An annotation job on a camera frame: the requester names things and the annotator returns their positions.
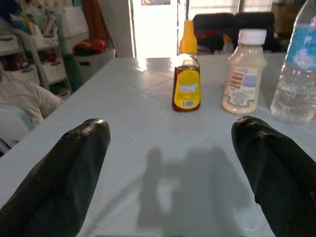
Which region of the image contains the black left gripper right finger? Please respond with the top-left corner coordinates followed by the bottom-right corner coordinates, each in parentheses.
top-left (231, 115), bottom-right (316, 237)

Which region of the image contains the honey bottle yellow cap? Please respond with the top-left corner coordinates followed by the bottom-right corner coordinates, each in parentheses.
top-left (171, 19), bottom-right (201, 112)

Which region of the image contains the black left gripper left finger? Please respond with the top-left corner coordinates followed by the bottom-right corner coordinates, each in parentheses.
top-left (0, 118), bottom-right (111, 237)

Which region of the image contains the yellow bag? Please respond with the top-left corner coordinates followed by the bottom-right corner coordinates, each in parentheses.
top-left (223, 34), bottom-right (234, 51)

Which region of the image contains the large white storage box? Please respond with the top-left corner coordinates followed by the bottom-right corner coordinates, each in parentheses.
top-left (60, 6), bottom-right (90, 54)

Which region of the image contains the brown wooden cabinet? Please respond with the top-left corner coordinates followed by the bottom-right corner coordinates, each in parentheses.
top-left (271, 1), bottom-right (307, 35)

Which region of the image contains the white storage bin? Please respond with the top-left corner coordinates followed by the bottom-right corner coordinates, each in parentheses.
top-left (40, 60), bottom-right (67, 83)
top-left (0, 34), bottom-right (19, 54)
top-left (4, 66), bottom-right (40, 86)
top-left (31, 33), bottom-right (60, 49)

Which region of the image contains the white shelf rack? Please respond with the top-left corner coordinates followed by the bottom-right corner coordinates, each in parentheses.
top-left (0, 24), bottom-right (73, 99)

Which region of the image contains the red cloth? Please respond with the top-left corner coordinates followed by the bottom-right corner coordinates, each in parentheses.
top-left (197, 29), bottom-right (218, 43)

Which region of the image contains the orange hanging cloth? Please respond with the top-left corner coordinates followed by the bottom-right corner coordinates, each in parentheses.
top-left (82, 0), bottom-right (117, 58)

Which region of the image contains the black sofa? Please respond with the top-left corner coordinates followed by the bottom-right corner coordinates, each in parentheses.
top-left (192, 12), bottom-right (276, 54)

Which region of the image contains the light blue chair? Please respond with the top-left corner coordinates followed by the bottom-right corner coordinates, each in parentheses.
top-left (0, 103), bottom-right (35, 149)

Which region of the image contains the clear water bottle blue label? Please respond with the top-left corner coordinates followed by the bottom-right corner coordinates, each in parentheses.
top-left (270, 0), bottom-right (316, 125)

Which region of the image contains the mayonnaise bottle white cap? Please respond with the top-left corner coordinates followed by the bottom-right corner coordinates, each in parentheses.
top-left (221, 29), bottom-right (268, 115)

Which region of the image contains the person in white shirt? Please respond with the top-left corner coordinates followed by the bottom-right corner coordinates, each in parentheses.
top-left (0, 71), bottom-right (64, 127)

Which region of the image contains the red clothes pile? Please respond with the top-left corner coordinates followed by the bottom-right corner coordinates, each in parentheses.
top-left (74, 39), bottom-right (107, 56)

